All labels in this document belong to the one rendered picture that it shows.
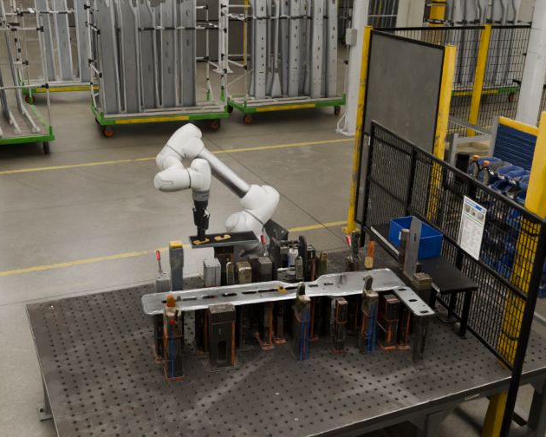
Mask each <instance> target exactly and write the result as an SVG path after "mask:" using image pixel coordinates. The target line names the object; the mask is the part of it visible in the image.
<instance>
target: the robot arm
mask: <svg viewBox="0 0 546 437"><path fill-rule="evenodd" d="M201 136H202V135H201V132H200V130H199V129H198V128H197V127H195V126H194V125H192V124H190V123H189V124H186V125H184V126H183V127H182V128H180V129H179V130H178V131H177V132H176V133H175V134H174V135H173V136H172V137H171V139H170V140H169V141H168V142H167V144H166V145H165V147H164V148H163V149H162V151H161V152H160V153H159V154H158V156H157V158H156V163H157V166H158V167H159V169H161V170H162V171H163V172H160V173H158V174H157V175H156V176H155V178H154V185H155V187H156V188H157V189H158V190H160V191H162V192H176V191H181V190H185V189H192V198H193V199H194V206H195V207H193V208H192V210H193V217H194V225H195V226H197V236H198V240H200V242H203V241H205V230H208V227H209V217H210V215H211V214H210V213H208V212H207V209H206V207H207V206H208V198H210V184H211V175H212V176H213V177H214V178H216V179H217V180H218V181H219V182H221V183H222V184H223V185H224V186H226V187H227V188H228V189H229V190H231V191H232V192H233V193H235V194H236V195H237V196H238V197H239V198H240V203H241V205H242V206H243V207H244V210H243V211H242V212H236V213H233V214H232V215H230V217H229V218H227V220H226V224H225V228H226V231H227V232H242V231H254V232H255V233H256V235H257V237H258V238H259V243H257V244H247V245H239V246H241V247H242V248H243V249H242V251H241V252H240V253H239V256H240V257H241V258H242V257H244V256H246V255H253V254H257V256H258V255H259V254H260V253H262V252H263V251H264V248H263V245H262V241H261V238H260V236H261V235H263V237H264V241H265V247H266V248H268V247H269V246H270V239H269V237H268V235H267V233H266V231H265V228H264V227H263V225H264V224H265V223H266V222H267V221H268V220H269V219H270V217H271V216H272V214H273V213H274V211H275V210H276V208H277V206H278V203H279V194H278V192H277V191H276V190H275V189H274V188H273V187H271V186H262V187H260V186H257V185H251V186H250V185H249V184H248V183H247V182H245V181H244V180H243V179H242V178H240V177H239V176H238V175H237V174H236V173H234V172H233V171H232V170H231V169H230V168H229V167H228V166H227V165H225V164H224V163H223V162H222V161H221V160H219V159H218V158H217V157H216V156H215V155H213V154H212V153H211V152H210V151H208V150H207V149H206V148H205V147H204V143H203V142H202V140H201V139H200V138H201ZM184 158H187V159H189V160H193V162H192V164H191V167H190V168H187V169H183V165H182V163H181V161H182V160H183V159H184Z"/></svg>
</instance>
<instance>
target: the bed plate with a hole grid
mask: <svg viewBox="0 0 546 437"><path fill-rule="evenodd" d="M153 293H155V283H152V284H143V285H138V286H134V287H128V288H122V289H117V290H108V291H103V292H98V293H92V294H87V295H81V296H77V297H67V298H62V299H56V300H51V301H47V302H42V303H32V304H26V305H25V308H26V313H27V317H28V320H29V326H30V330H31V334H32V337H33V341H34V344H35V348H36V354H37V358H38V361H39V365H40V369H41V372H42V378H43V382H44V386H45V389H46V393H47V396H48V400H49V406H50V411H51V414H52V418H53V422H54V425H55V431H56V435H57V437H333V436H336V435H339V434H344V433H347V432H350V431H354V430H356V429H359V428H363V427H367V426H371V425H373V424H377V423H380V422H383V421H388V420H391V419H394V418H397V417H400V416H403V415H406V414H411V413H414V412H418V411H420V410H423V409H427V408H431V407H435V406H438V405H440V404H444V403H447V402H449V401H455V400H458V399H461V398H464V397H467V396H470V395H475V394H478V393H481V392H484V391H487V390H490V389H494V388H498V387H502V386H504V385H508V384H510V379H511V375H512V372H511V371H510V370H509V369H508V368H506V367H504V366H503V365H502V364H501V363H500V362H499V361H498V360H497V359H496V357H495V356H494V355H493V354H492V353H491V352H490V351H489V350H488V349H487V348H486V347H485V346H484V345H483V344H482V343H481V342H480V341H479V340H478V339H477V338H476V337H475V336H474V335H473V334H472V333H471V332H470V331H469V330H468V329H466V332H465V335H466V336H467V337H468V339H461V338H460V337H459V336H458V335H457V334H456V332H458V331H459V325H460V322H458V323H442V322H441V321H440V320H439V319H438V318H437V317H436V314H442V313H448V310H447V309H446V308H445V307H444V306H443V305H441V304H440V303H439V302H438V301H437V300H436V302H435V306H436V307H437V309H433V311H434V312H435V314H431V315H430V322H429V327H427V332H426V345H425V351H424V357H423V360H421V361H422V362H423V363H424V364H425V365H426V366H427V368H426V369H418V370H416V369H415V368H414V366H413V365H412V364H411V363H410V362H409V361H408V360H407V357H409V356H412V355H413V343H414V339H412V338H411V337H410V336H409V335H407V339H406V343H407V344H408V345H409V346H410V349H406V350H399V349H398V347H397V346H396V345H395V346H396V349H394V350H384V349H383V348H382V347H380V346H379V345H378V344H377V343H375V342H376V341H377V339H379V332H380V326H379V325H378V323H376V328H375V319H374V329H375V336H374V354H373V355H368V356H367V355H366V356H363V357H362V356H361V355H360V354H361V352H360V350H359V349H357V347H355V345H357V343H358V337H359V330H356V335H355V336H348V335H347V333H346V332H345V331H344V338H343V340H344V350H345V351H346V352H347V354H345V353H340V354H336V353H335V352H334V351H332V350H330V348H329V346H330V345H331V344H332V341H333V335H334V331H333V328H334V327H335V326H334V321H335V319H334V315H335V298H336V297H331V298H332V303H331V305H332V309H331V320H330V334H327V335H325V334H324V333H323V332H322V330H321V325H322V320H319V327H318V338H319V339H318V340H315V341H310V340H309V339H308V341H309V344H308V356H310V360H309V361H308V362H307V361H305V362H304V361H303V360H302V361H301V362H300V361H296V359H294V357H292V355H291V354H290V352H289V351H291V350H292V349H293V340H292V338H291V336H290V335H289V323H284V324H283V338H284V339H285V341H286V343H283V344H276V342H275V340H274V338H273V337H272V336H271V342H272V343H273V345H274V347H275V349H270V350H263V349H262V347H261V345H260V343H259V341H258V340H257V337H256V335H255V333H256V332H258V324H257V323H251V324H250V327H251V332H249V333H247V336H248V337H249V338H250V342H251V344H252V346H253V348H254V349H251V350H245V351H238V352H234V357H236V358H237V359H238V361H239V363H240V366H241V368H240V369H233V370H226V371H219V372H213V373H205V370H204V367H203V364H202V362H208V361H210V359H209V358H205V359H198V357H197V354H196V351H195V348H194V346H193V343H192V341H193V340H195V310H188V311H185V315H184V317H185V321H184V324H185V334H184V336H185V349H186V352H187V355H188V356H187V357H182V363H183V369H184V370H185V373H184V374H183V376H184V379H185V380H177V381H173V382H168V384H166V382H165V380H166V373H164V372H165V370H164V369H163V368H164V367H165V364H160V365H158V364H156V361H155V358H154V354H153V347H152V346H153V345H155V344H154V320H153V315H147V314H145V313H144V311H143V307H142V303H141V298H142V297H143V296H144V295H146V294H153ZM375 318H376V317H375ZM373 334H374V330H373ZM163 373H164V374H163ZM545 373H546V338H544V337H543V336H541V335H539V334H538V333H536V332H535V331H534V330H533V329H530V336H529V341H528V345H527V349H526V354H525V358H524V362H523V370H522V374H521V379H520V381H521V380H525V379H528V378H531V377H534V376H537V375H542V374H545Z"/></svg>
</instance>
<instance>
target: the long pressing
mask: <svg viewBox="0 0 546 437"><path fill-rule="evenodd" d="M374 273H375V274H374ZM341 274H344V275H345V277H346V280H345V283H344V284H340V283H339V281H340V275H341ZM367 275H371V276H372V277H373V279H374V280H373V283H372V288H373V289H374V291H375V292H379V291H387V290H393V288H399V287H406V285H405V284H404V283H403V282H402V281H401V280H400V279H399V278H398V277H397V276H396V275H395V274H394V273H393V272H392V271H391V270H389V269H386V268H385V269H376V270H367V271H351V272H343V273H335V274H326V275H321V276H319V277H318V278H317V279H316V280H315V281H312V282H304V283H305V285H306V288H305V289H306V290H305V293H306V294H307V295H308V297H318V296H331V297H341V296H348V295H356V294H361V293H362V290H363V285H364V282H365V281H364V280H363V278H364V277H366V276H367ZM329 283H332V284H333V285H327V286H326V285H324V284H329ZM279 284H282V285H283V287H284V288H289V287H297V285H298V284H299V283H296V284H289V283H285V282H282V281H269V282H261V283H253V284H236V285H228V286H219V287H211V288H203V289H195V290H179V291H170V292H161V293H153V294H146V295H144V296H143V297H142V298H141V303H142V307H143V311H144V313H145V314H147V315H158V314H163V306H164V305H166V303H162V301H166V298H167V297H168V296H169V295H173V296H174V298H175V300H176V301H177V296H181V300H182V299H185V298H194V297H196V298H197V300H191V301H183V300H182V301H177V302H176V303H177V304H178V305H179V308H180V311H188V310H203V309H208V305H213V304H221V303H233V305H242V304H250V303H265V302H272V301H280V300H288V299H296V292H297V289H294V290H286V291H287V292H285V293H280V292H279V291H272V292H264V293H259V292H258V291H259V290H273V289H276V285H279ZM313 284H317V285H318V287H311V288H310V287H308V285H313ZM338 287H340V288H338ZM249 291H255V292H256V293H255V294H248V295H243V294H242V293H243V292H249ZM233 293H236V294H237V295H236V296H231V297H223V295H225V294H233ZM208 296H217V297H216V298H208V299H203V297H208Z"/></svg>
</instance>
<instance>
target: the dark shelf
mask: <svg viewBox="0 0 546 437"><path fill-rule="evenodd" d="M390 224H391V223H388V224H378V225H370V229H371V230H372V231H373V232H374V233H375V234H376V235H377V236H379V237H380V238H381V239H382V240H383V241H384V242H385V243H386V244H387V245H388V246H389V247H390V248H392V249H393V250H394V251H395V252H396V253H397V254H398V255H399V252H398V250H399V248H400V247H399V246H397V245H396V244H394V243H393V242H392V241H390V240H389V232H390ZM418 261H419V262H420V263H421V264H422V266H421V273H423V272H425V273H427V274H428V275H429V276H430V277H431V278H432V287H433V288H434V289H435V290H436V291H437V292H438V293H439V294H440V295H446V294H453V293H460V292H468V291H476V290H478V285H477V284H475V283H474V282H473V281H472V280H470V279H469V278H468V277H467V276H466V275H465V274H464V273H463V272H461V271H460V270H459V269H458V268H456V267H455V266H454V265H453V264H451V263H450V262H449V261H448V260H447V259H445V258H444V257H443V256H441V255H440V254H439V256H436V257H430V258H422V259H418Z"/></svg>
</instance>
